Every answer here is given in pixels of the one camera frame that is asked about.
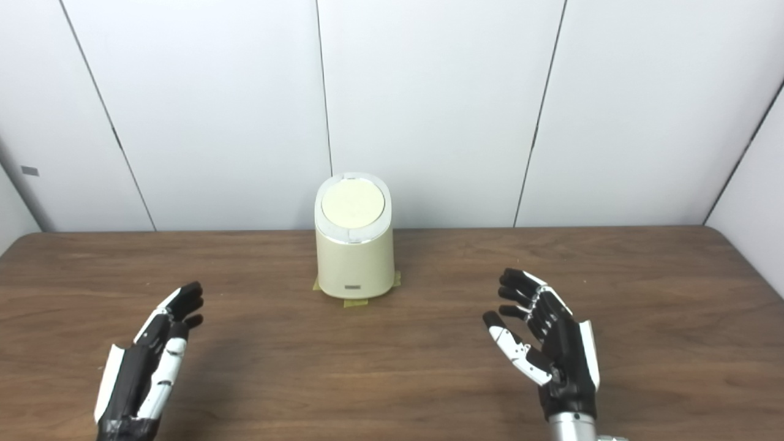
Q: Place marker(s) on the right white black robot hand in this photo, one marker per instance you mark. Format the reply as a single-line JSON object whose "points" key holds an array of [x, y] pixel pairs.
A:
{"points": [[566, 361]]}

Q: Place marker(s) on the grey wall tape mark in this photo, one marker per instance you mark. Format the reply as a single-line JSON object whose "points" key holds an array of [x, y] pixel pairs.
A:
{"points": [[30, 171]]}

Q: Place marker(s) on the cream-colored bin body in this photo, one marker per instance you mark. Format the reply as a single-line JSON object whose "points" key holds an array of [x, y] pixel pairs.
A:
{"points": [[355, 266]]}

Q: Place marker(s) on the cream round bin lid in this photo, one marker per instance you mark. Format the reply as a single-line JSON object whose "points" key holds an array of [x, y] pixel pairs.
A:
{"points": [[353, 204]]}

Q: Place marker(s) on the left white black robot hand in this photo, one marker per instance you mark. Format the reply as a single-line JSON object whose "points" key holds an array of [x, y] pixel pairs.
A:
{"points": [[131, 380]]}

